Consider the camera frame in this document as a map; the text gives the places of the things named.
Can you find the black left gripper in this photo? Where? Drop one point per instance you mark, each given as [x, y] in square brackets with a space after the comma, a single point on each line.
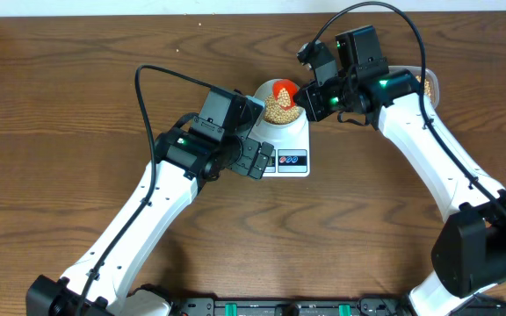
[249, 148]

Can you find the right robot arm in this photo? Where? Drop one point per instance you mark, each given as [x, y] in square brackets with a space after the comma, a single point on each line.
[469, 255]

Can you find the pale grey round bowl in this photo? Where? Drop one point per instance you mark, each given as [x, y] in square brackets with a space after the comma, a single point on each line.
[266, 89]

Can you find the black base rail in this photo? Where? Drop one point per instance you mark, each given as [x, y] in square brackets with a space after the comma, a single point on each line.
[367, 306]

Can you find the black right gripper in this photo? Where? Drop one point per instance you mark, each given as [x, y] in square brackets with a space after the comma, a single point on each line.
[310, 101]

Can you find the red plastic measuring scoop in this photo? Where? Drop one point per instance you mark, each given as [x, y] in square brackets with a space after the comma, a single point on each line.
[291, 87]

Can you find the soybeans in scoop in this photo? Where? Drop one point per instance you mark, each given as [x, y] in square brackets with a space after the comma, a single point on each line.
[284, 100]

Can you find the soybeans in container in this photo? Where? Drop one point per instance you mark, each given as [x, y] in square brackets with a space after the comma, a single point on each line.
[427, 88]

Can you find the soybeans in bowl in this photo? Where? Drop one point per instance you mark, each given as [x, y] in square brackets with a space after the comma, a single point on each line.
[273, 114]

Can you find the clear plastic container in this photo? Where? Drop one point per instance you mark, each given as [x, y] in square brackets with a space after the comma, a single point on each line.
[430, 75]

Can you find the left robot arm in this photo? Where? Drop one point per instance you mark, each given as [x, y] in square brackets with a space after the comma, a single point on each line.
[99, 282]

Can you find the white digital kitchen scale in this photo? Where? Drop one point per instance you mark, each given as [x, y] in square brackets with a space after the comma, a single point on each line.
[291, 147]

